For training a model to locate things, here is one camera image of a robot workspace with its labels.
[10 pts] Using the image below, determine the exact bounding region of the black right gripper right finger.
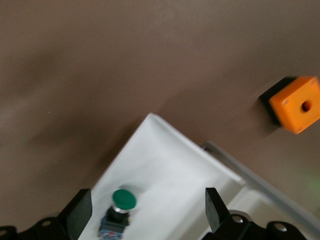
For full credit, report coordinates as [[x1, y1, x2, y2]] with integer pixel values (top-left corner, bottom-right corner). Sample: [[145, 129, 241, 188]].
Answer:
[[201, 187, 308, 240]]

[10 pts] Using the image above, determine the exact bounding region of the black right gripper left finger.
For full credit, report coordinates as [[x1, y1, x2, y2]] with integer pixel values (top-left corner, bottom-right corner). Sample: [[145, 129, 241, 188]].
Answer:
[[0, 188, 93, 240]]

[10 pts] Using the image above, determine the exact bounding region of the green mushroom push button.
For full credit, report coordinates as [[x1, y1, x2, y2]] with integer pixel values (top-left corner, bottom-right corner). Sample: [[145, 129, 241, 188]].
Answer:
[[97, 189, 138, 238]]

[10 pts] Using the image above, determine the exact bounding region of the white tray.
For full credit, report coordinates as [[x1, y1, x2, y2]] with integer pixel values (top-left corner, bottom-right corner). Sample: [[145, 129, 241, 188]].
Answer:
[[92, 112, 247, 240]]

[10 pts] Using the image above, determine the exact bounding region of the orange and black button box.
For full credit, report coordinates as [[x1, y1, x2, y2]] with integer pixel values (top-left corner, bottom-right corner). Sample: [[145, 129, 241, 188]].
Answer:
[[259, 75, 320, 135]]

